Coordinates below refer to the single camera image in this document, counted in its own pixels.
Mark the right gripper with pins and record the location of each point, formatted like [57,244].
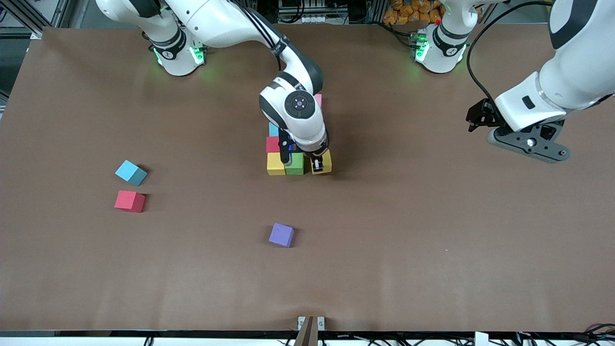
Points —
[317,158]

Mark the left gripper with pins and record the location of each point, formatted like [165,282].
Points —
[482,114]

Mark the yellow foam cube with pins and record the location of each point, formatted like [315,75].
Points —
[326,163]
[276,164]

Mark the green foam cube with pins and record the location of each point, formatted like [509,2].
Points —
[295,166]

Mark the red foam cube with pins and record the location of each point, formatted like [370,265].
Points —
[272,144]
[129,201]

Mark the blue foam cube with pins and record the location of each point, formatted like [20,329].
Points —
[273,129]
[129,171]

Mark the pink foam cube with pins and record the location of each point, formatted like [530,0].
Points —
[318,100]

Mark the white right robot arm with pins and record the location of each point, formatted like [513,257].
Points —
[302,120]

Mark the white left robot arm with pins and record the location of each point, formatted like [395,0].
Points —
[571,67]

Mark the purple foam cube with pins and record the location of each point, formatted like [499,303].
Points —
[281,234]

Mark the brown table cover sheet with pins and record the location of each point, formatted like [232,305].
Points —
[432,240]

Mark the grey equipment rack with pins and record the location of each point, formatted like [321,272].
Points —
[307,7]

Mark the orange snack bag pile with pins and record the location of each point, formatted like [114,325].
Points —
[408,12]

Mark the small metal bracket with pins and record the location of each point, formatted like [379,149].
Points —
[301,323]

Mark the brown camera post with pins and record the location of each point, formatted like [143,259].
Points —
[307,334]

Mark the aluminium frame profile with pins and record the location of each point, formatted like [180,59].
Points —
[61,13]

